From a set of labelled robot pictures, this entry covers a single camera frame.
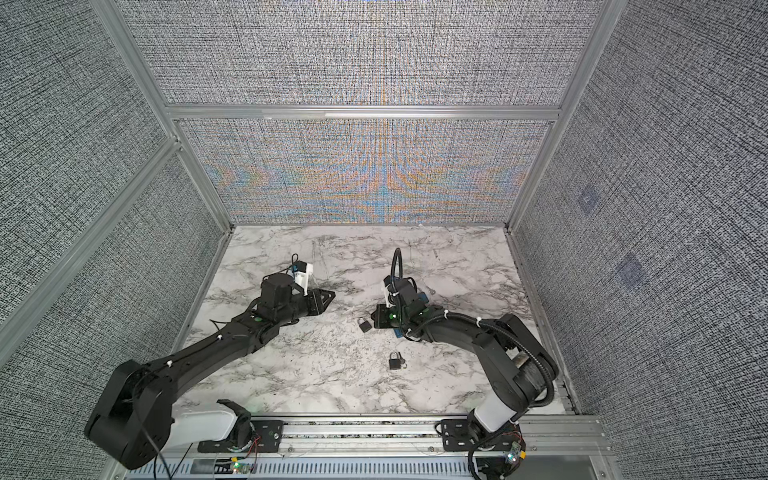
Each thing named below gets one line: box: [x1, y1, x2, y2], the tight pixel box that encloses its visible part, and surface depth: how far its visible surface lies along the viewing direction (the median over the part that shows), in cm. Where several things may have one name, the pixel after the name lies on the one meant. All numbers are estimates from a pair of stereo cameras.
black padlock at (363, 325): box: [357, 317, 372, 333], surface depth 94 cm
